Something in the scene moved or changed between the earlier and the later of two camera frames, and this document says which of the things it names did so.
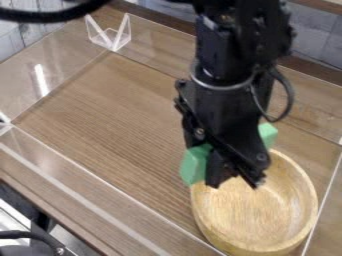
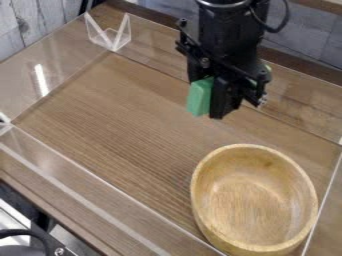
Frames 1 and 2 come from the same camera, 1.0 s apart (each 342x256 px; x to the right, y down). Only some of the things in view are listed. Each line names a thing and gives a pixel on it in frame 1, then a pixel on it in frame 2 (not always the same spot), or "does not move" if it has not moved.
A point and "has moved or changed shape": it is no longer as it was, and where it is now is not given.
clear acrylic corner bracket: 109,38 does not move
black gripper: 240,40 -> 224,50
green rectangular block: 194,157 has moved or changed shape
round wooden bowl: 264,221 does not move
